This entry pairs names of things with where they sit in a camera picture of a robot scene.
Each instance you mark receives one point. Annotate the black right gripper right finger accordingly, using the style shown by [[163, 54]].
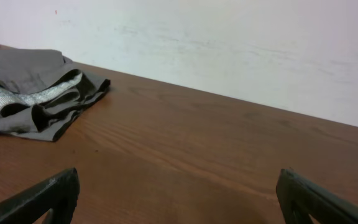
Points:
[[301, 201]]

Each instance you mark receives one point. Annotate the folded dark grey shorts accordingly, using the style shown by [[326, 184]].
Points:
[[42, 92]]

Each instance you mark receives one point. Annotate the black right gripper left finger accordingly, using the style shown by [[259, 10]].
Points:
[[55, 196]]

